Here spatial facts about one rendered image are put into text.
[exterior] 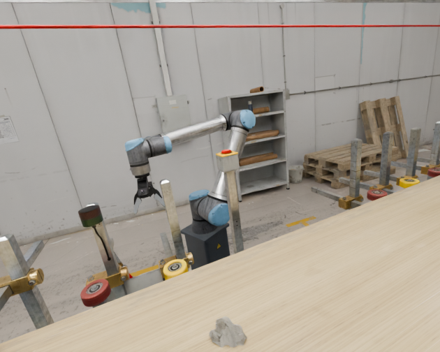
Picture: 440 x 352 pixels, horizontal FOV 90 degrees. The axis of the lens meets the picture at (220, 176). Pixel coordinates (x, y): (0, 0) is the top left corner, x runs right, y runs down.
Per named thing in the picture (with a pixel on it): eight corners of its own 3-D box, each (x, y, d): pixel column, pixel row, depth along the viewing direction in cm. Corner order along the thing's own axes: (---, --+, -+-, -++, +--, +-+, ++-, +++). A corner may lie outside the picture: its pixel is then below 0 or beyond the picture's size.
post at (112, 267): (122, 311, 88) (86, 202, 74) (131, 308, 89) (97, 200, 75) (122, 318, 85) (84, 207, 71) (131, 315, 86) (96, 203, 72)
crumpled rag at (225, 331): (202, 336, 50) (201, 328, 49) (221, 313, 55) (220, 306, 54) (234, 360, 44) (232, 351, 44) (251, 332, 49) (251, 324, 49)
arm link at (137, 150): (147, 137, 103) (125, 141, 98) (153, 163, 106) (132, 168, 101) (141, 137, 110) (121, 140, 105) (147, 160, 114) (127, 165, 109)
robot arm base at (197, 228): (186, 229, 158) (184, 217, 155) (204, 218, 171) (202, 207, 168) (204, 237, 145) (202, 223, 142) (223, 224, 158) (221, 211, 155)
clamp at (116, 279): (91, 287, 82) (87, 276, 81) (129, 274, 86) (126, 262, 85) (89, 297, 77) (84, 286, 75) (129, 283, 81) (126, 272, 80)
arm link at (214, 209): (213, 220, 150) (245, 116, 151) (228, 229, 135) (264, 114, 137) (195, 217, 140) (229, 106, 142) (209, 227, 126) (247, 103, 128)
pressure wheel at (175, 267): (165, 299, 75) (157, 272, 71) (177, 282, 82) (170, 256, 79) (185, 304, 72) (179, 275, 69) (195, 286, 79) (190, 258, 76)
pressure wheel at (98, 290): (92, 310, 74) (82, 283, 71) (117, 300, 77) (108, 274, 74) (89, 330, 67) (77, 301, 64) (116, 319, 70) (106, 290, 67)
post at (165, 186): (181, 283, 96) (158, 179, 82) (189, 280, 97) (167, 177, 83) (184, 288, 92) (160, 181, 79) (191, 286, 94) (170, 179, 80)
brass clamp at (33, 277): (-3, 291, 71) (-9, 279, 70) (46, 276, 76) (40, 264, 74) (-13, 306, 66) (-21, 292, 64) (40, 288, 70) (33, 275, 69)
